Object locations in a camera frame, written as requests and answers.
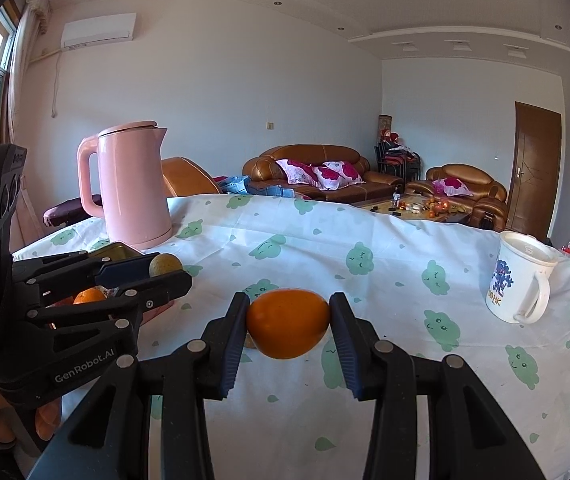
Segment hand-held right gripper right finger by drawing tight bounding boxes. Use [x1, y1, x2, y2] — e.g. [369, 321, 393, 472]
[329, 291, 548, 480]

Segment brown wooden door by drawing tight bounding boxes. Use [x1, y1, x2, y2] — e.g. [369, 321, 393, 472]
[507, 101, 563, 238]

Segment small yellow-brown fruit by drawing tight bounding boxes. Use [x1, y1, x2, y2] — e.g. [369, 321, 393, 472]
[148, 253, 184, 278]

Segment pink electric kettle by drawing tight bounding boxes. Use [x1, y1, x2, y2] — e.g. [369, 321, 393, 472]
[77, 120, 174, 251]

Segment stacked dark chairs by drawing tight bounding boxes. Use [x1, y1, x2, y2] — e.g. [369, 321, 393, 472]
[375, 142, 422, 181]

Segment brown leather sofa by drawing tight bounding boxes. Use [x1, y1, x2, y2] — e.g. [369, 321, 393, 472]
[242, 144, 406, 203]

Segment white printed mug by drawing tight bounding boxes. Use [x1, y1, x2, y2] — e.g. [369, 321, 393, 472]
[485, 231, 560, 325]

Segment white air conditioner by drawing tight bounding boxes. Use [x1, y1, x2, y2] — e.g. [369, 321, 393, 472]
[61, 12, 136, 51]

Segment floral pink pillow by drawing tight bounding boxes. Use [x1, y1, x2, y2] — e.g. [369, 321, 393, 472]
[276, 159, 323, 185]
[432, 177, 472, 197]
[315, 161, 364, 190]

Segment brown leather armchair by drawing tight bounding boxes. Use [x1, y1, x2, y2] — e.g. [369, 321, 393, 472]
[162, 157, 220, 198]
[425, 163, 508, 231]

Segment purple stool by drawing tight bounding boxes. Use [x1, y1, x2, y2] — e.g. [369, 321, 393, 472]
[43, 195, 106, 228]

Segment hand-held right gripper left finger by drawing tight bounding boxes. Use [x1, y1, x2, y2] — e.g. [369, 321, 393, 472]
[25, 291, 252, 480]

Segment beige curtain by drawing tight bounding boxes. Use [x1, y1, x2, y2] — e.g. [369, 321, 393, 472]
[2, 0, 53, 146]

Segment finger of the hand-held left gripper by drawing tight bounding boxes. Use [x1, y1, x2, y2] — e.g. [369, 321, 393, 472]
[12, 250, 154, 307]
[25, 270, 194, 334]

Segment blue denim clothes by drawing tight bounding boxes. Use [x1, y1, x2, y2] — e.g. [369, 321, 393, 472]
[215, 175, 296, 198]

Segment cloud print tablecloth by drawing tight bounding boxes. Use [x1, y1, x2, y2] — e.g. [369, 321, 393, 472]
[10, 192, 570, 480]

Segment cluttered coffee table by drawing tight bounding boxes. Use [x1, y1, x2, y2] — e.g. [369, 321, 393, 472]
[352, 192, 470, 223]

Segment orange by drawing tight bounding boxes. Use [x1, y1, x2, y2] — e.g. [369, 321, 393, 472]
[246, 288, 331, 360]
[73, 287, 108, 306]

